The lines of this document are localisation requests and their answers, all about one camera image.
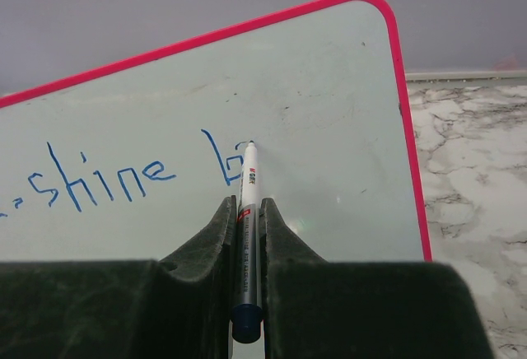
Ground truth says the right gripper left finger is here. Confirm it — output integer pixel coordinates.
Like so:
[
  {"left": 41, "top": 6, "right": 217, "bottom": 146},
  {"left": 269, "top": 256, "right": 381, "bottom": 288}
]
[{"left": 161, "top": 195, "right": 237, "bottom": 358}]

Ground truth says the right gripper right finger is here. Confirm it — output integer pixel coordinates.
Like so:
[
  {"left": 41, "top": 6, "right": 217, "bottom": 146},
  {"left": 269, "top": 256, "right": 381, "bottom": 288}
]
[{"left": 259, "top": 198, "right": 326, "bottom": 358}]

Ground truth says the blue whiteboard marker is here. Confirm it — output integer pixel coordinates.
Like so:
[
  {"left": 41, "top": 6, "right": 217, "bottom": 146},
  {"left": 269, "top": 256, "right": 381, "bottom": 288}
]
[{"left": 231, "top": 141, "right": 263, "bottom": 344}]

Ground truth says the red-framed whiteboard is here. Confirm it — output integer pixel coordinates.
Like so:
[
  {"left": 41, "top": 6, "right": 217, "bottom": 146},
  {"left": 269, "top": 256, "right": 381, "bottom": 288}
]
[{"left": 1, "top": 0, "right": 431, "bottom": 261}]

